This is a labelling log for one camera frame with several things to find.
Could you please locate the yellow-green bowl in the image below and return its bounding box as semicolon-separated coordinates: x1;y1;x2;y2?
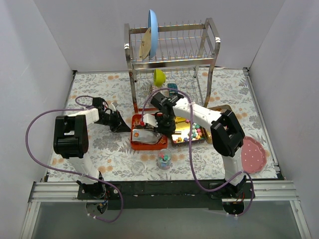
154;69;166;87

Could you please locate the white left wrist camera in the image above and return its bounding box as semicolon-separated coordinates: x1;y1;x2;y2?
108;101;118;111

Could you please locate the gold tin of candies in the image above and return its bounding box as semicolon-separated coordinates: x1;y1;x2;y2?
204;105;232;144

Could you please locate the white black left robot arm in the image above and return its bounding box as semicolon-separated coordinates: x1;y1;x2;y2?
53;97;131;199

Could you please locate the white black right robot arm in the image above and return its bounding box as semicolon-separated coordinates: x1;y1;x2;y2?
148;90;248;198

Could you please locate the orange lollipop candy tin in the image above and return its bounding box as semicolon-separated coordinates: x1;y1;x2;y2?
130;114;168;151

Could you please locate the clear jar lid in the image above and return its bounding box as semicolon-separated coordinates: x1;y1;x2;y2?
131;161;146;175

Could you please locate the star candy tin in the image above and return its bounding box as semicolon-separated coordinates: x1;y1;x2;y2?
171;117;206;147

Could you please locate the teal white mug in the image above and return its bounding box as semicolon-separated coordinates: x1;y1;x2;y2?
167;83;178;97

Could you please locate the beige plate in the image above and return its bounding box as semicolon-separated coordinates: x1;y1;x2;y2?
139;27;152;60

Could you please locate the patterned ceramic bowl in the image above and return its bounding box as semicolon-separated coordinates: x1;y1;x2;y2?
149;85;155;94

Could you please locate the metal scoop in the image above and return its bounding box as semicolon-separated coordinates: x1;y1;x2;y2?
132;128;162;144

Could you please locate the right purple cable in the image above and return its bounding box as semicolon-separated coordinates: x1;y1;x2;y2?
140;87;255;216

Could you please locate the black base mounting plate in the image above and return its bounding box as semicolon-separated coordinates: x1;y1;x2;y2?
76;180;252;210

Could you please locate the steel two-tier dish rack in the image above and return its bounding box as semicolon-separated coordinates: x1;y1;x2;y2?
124;17;221;113

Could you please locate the clear glass jar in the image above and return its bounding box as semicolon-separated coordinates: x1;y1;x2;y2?
157;149;172;170

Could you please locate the aluminium frame rail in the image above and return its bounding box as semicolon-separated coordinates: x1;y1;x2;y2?
28;179;311;239

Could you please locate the pink polka dot plate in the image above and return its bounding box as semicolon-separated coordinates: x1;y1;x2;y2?
241;136;267;174

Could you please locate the light blue plate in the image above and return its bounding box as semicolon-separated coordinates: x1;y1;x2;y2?
148;9;159;59

